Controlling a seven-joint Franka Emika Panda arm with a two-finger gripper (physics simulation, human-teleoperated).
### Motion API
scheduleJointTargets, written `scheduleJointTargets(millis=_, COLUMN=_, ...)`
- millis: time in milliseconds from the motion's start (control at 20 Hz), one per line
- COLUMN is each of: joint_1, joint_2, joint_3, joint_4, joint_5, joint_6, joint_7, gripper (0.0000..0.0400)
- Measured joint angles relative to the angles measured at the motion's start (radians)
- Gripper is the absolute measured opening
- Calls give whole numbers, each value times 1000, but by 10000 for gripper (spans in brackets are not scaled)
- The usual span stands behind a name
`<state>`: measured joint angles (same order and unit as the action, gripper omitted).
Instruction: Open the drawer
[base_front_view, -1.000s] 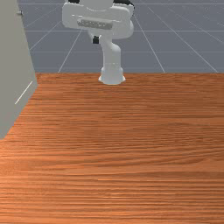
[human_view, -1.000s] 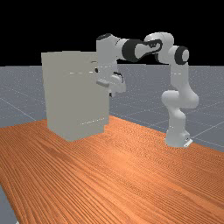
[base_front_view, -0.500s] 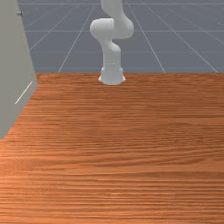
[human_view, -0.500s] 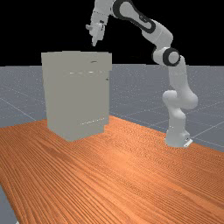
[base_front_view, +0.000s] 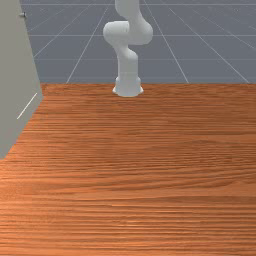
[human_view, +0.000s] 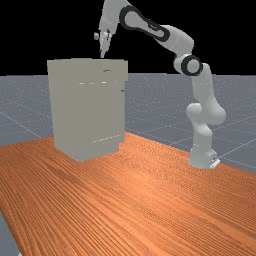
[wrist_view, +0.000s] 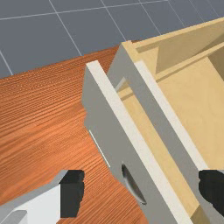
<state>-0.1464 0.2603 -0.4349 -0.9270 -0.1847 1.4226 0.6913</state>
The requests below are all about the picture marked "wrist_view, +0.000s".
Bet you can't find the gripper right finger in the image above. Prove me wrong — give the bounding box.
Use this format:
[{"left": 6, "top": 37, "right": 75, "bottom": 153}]
[{"left": 198, "top": 168, "right": 224, "bottom": 219}]

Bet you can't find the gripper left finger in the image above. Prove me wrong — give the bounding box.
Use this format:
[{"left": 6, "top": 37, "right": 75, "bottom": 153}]
[{"left": 0, "top": 169, "right": 86, "bottom": 224}]

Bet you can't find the pale grey cabinet drawer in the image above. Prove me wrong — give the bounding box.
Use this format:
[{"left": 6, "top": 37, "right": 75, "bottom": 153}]
[{"left": 80, "top": 59, "right": 212, "bottom": 224}]

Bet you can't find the pale grey cabinet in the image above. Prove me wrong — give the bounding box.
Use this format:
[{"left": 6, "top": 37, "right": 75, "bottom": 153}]
[{"left": 106, "top": 17, "right": 224, "bottom": 224}]

